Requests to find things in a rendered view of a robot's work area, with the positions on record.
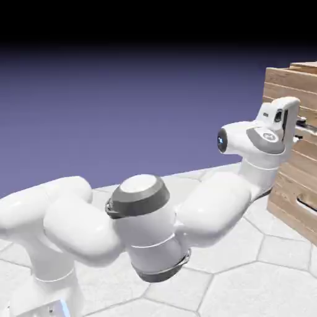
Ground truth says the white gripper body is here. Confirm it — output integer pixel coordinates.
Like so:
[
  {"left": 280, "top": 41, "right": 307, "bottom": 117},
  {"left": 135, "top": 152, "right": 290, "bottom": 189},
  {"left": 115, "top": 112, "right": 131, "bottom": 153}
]
[{"left": 271, "top": 97, "right": 301, "bottom": 163}]

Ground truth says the light wood cabinet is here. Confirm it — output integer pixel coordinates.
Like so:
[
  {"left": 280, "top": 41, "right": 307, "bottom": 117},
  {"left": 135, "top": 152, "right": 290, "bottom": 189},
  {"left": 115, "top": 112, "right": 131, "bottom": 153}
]
[{"left": 262, "top": 60, "right": 317, "bottom": 245}]

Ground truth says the curved dark metal handle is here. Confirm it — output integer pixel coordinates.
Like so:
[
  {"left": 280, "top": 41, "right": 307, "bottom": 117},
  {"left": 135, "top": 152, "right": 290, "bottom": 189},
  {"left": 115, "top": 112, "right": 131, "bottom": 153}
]
[{"left": 296, "top": 116, "right": 317, "bottom": 132}]

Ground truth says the wood drawer front, curved handle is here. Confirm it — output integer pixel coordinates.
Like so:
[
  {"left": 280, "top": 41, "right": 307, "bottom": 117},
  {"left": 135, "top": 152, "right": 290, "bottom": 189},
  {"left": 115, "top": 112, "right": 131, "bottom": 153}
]
[{"left": 262, "top": 66, "right": 317, "bottom": 160}]

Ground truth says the wood drawer front, slot handle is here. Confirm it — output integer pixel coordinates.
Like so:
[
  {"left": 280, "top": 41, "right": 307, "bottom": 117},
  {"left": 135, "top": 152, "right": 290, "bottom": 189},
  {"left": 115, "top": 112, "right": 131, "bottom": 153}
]
[{"left": 266, "top": 147, "right": 317, "bottom": 245}]

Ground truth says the dark slot handle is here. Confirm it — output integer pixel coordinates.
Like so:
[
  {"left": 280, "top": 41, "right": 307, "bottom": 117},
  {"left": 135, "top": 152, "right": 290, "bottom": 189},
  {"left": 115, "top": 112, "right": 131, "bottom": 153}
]
[{"left": 296, "top": 193, "right": 317, "bottom": 214}]

